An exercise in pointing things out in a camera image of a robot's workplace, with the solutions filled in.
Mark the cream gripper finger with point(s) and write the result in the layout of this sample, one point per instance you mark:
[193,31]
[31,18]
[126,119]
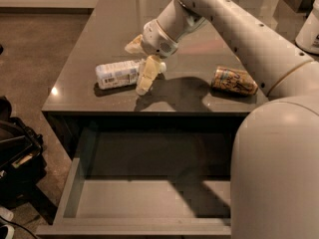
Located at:
[148,71]
[134,46]

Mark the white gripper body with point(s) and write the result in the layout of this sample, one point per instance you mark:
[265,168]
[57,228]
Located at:
[156,40]

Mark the clear plastic water bottle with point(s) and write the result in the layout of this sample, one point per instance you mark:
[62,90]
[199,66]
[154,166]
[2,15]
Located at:
[122,74]

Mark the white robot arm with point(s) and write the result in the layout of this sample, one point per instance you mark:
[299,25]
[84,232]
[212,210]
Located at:
[274,177]

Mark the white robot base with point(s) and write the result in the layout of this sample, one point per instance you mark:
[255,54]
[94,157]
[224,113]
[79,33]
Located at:
[308,37]

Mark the open grey top drawer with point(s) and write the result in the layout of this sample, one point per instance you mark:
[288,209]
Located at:
[146,185]

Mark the gold soda can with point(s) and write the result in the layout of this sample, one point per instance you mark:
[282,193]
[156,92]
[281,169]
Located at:
[234,81]

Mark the black bag on floor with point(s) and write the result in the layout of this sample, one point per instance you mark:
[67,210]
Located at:
[22,164]

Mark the white shoe on floor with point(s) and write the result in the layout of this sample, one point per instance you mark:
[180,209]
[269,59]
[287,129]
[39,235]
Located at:
[6,230]

